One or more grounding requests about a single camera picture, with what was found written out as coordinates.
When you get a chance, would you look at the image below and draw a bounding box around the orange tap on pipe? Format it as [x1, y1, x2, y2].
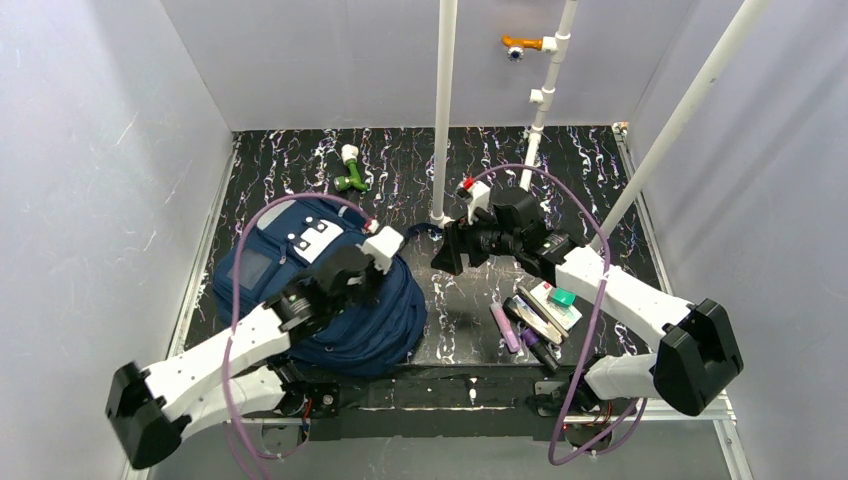
[501, 35, 544, 62]

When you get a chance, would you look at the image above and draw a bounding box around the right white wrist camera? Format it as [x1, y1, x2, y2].
[457, 178, 491, 225]

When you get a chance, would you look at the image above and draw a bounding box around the navy blue student backpack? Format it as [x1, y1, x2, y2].
[239, 198, 428, 377]

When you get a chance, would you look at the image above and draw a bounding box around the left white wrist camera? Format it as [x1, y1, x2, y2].
[360, 219, 404, 274]

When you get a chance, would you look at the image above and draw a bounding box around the black marker pen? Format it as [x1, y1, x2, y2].
[503, 297, 560, 373]

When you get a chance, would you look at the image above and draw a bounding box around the green white pipe fitting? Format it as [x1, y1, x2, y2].
[333, 144, 369, 192]

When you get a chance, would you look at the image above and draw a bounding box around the green pencil sharpener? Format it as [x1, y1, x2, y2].
[548, 288, 576, 308]

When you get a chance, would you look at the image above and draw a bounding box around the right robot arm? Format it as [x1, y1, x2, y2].
[431, 181, 744, 416]

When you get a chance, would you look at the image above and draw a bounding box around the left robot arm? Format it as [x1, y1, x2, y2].
[105, 240, 394, 469]

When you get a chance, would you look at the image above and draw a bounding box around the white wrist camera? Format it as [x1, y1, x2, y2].
[457, 178, 491, 225]
[360, 219, 404, 274]

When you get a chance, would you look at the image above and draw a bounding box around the pink highlighter pen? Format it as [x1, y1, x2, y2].
[489, 302, 521, 354]

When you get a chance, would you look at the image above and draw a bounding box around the white eraser box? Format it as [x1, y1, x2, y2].
[530, 282, 556, 301]

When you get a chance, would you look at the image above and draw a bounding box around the transparent pencil case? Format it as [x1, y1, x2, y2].
[515, 282, 582, 345]

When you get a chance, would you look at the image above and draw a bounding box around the white PVC pipe frame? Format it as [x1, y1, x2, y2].
[429, 0, 773, 250]

